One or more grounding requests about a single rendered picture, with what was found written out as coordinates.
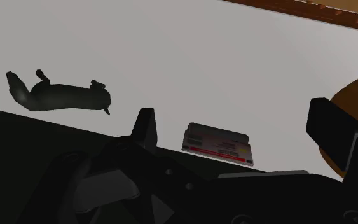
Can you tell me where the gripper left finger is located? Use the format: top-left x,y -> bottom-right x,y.
26,107 -> 205,224

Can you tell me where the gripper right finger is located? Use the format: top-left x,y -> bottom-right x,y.
305,97 -> 358,224

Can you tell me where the orange round pot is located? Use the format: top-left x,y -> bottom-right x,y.
319,71 -> 358,179

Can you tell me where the grey box with red stripe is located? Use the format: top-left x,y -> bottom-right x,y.
181,122 -> 254,167

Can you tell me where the black animal figure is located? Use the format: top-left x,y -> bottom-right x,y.
5,69 -> 112,116

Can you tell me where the brown wooden furniture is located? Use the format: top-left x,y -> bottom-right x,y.
222,0 -> 358,34

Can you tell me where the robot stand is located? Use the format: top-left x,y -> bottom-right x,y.
0,46 -> 267,224

